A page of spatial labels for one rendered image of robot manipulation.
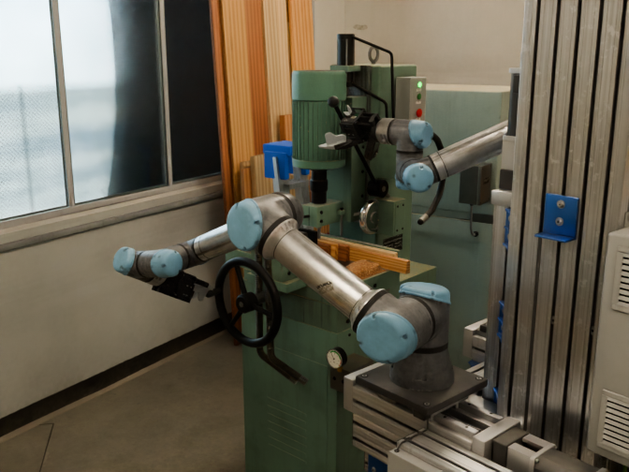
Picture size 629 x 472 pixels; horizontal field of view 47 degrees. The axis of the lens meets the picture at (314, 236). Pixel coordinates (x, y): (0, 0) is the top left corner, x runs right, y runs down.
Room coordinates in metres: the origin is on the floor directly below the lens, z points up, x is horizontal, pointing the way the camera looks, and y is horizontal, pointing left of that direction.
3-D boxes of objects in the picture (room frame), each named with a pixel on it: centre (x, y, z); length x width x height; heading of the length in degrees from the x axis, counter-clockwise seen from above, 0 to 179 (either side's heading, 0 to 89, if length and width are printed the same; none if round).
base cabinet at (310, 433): (2.48, -0.09, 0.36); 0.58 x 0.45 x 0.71; 139
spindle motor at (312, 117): (2.38, -0.01, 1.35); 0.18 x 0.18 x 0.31
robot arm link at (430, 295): (1.58, -0.25, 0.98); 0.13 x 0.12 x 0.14; 145
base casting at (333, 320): (2.48, -0.10, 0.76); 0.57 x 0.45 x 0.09; 139
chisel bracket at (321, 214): (2.40, -0.03, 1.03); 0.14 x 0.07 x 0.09; 139
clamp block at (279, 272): (2.24, 0.11, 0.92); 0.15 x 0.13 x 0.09; 49
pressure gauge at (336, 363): (2.05, -0.07, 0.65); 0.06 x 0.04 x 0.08; 49
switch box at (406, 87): (2.53, -0.33, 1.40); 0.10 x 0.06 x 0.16; 139
